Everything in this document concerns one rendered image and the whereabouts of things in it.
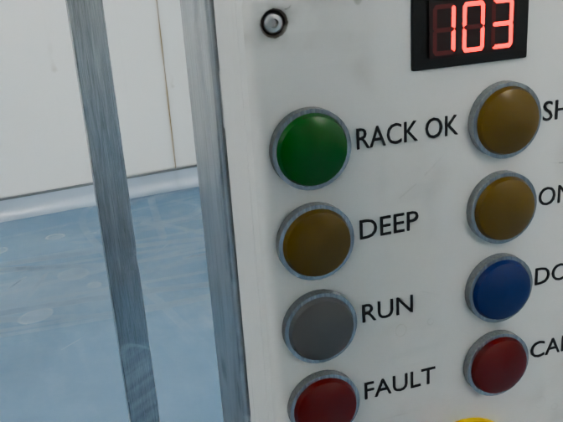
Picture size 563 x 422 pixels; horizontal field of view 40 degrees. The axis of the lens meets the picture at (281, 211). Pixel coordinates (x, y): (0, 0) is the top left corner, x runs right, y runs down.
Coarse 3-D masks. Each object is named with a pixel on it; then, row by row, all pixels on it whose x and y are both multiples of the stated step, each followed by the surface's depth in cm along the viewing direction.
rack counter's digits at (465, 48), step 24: (456, 0) 28; (480, 0) 28; (504, 0) 29; (432, 24) 28; (456, 24) 28; (480, 24) 29; (504, 24) 29; (432, 48) 28; (456, 48) 29; (480, 48) 29; (504, 48) 29
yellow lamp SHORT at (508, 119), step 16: (496, 96) 29; (512, 96) 30; (528, 96) 30; (480, 112) 30; (496, 112) 29; (512, 112) 30; (528, 112) 30; (480, 128) 30; (496, 128) 30; (512, 128) 30; (528, 128) 30; (496, 144) 30; (512, 144) 30
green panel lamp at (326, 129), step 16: (288, 128) 27; (304, 128) 27; (320, 128) 27; (336, 128) 28; (288, 144) 27; (304, 144) 27; (320, 144) 28; (336, 144) 28; (288, 160) 27; (304, 160) 28; (320, 160) 28; (336, 160) 28; (288, 176) 28; (304, 176) 28; (320, 176) 28
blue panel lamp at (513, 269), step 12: (504, 264) 32; (516, 264) 32; (480, 276) 32; (492, 276) 32; (504, 276) 32; (516, 276) 32; (528, 276) 33; (480, 288) 32; (492, 288) 32; (504, 288) 32; (516, 288) 32; (528, 288) 33; (480, 300) 32; (492, 300) 32; (504, 300) 32; (516, 300) 33; (480, 312) 32; (492, 312) 32; (504, 312) 33
